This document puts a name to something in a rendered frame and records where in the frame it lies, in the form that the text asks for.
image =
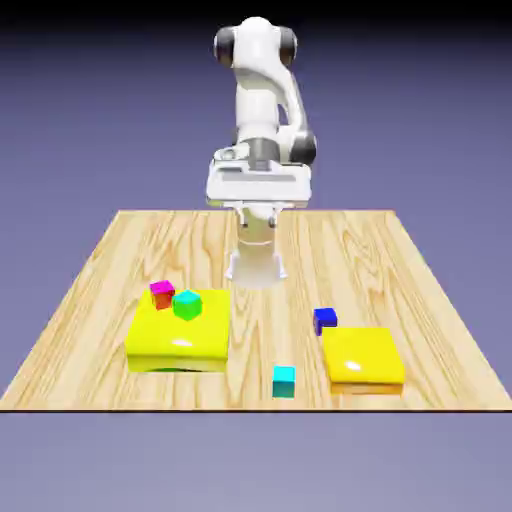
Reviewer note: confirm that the small green cube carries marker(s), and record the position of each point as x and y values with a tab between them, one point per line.
188	305

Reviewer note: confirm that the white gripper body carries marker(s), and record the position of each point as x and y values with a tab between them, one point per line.
256	190

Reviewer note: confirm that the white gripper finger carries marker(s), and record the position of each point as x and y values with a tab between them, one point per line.
272	218
241	216

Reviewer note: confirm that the large orange-yellow box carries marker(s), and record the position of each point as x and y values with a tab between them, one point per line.
362	360

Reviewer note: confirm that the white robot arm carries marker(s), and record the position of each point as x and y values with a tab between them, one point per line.
256	108

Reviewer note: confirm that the small blue cube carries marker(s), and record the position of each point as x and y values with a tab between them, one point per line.
326	316

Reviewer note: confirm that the small cyan cube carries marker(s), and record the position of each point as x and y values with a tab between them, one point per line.
284	382

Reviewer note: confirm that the large yellow box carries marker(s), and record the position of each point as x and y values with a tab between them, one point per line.
180	340

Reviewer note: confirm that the small magenta cube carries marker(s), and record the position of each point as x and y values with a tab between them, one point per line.
163	295

